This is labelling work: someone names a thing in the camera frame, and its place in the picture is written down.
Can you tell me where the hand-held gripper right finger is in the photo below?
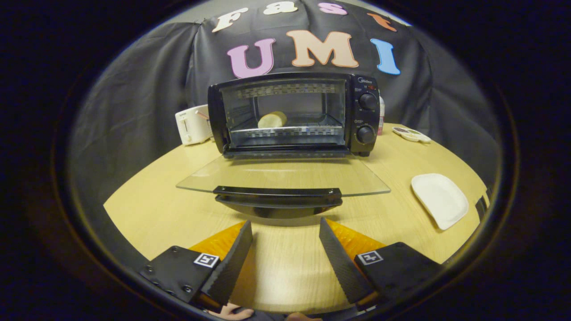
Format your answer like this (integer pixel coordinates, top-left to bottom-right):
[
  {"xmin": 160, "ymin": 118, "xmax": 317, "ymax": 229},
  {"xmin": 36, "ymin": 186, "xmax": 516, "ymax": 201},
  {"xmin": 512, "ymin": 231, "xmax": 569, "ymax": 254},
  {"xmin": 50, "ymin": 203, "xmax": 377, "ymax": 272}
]
[{"xmin": 319, "ymin": 218, "xmax": 444, "ymax": 310}]

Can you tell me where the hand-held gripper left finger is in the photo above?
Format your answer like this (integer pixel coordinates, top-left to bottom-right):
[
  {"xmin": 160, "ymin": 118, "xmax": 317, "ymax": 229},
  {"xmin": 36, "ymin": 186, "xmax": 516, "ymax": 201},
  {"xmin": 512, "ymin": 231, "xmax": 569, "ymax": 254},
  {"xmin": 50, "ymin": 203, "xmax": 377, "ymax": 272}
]
[{"xmin": 138, "ymin": 220, "xmax": 253, "ymax": 313}]

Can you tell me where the black toaster oven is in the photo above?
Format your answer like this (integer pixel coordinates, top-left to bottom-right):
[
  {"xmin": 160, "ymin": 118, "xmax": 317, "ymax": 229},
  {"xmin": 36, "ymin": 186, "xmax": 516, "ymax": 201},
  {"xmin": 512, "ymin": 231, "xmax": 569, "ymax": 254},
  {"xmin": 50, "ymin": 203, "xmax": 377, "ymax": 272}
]
[{"xmin": 176, "ymin": 72, "xmax": 392, "ymax": 219}]

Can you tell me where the pale yellow bread roll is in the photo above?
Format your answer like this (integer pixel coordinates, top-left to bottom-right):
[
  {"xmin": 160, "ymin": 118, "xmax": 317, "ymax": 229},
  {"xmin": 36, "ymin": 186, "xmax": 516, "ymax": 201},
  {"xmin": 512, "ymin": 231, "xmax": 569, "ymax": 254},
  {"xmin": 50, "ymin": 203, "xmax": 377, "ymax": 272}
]
[{"xmin": 258, "ymin": 111, "xmax": 288, "ymax": 129}]

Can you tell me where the white pop-up toaster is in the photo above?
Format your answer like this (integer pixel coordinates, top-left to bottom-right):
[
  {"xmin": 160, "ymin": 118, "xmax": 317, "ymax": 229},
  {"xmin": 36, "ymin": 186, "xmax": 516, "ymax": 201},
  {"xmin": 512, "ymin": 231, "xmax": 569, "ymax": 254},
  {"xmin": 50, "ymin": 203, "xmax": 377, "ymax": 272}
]
[{"xmin": 175, "ymin": 105, "xmax": 213, "ymax": 146}]

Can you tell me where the white square plate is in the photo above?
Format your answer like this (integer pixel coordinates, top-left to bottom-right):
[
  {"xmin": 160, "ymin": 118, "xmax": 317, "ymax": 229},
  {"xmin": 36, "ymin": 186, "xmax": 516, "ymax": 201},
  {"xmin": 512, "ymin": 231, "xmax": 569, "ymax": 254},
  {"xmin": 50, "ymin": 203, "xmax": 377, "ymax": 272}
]
[{"xmin": 411, "ymin": 173, "xmax": 470, "ymax": 230}]

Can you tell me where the white divided snack tray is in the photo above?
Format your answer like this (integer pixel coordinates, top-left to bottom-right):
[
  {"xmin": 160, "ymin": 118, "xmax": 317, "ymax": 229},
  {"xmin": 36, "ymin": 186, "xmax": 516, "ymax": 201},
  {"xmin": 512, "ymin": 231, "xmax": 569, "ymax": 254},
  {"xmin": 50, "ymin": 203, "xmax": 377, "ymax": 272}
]
[{"xmin": 392, "ymin": 127, "xmax": 432, "ymax": 143}]

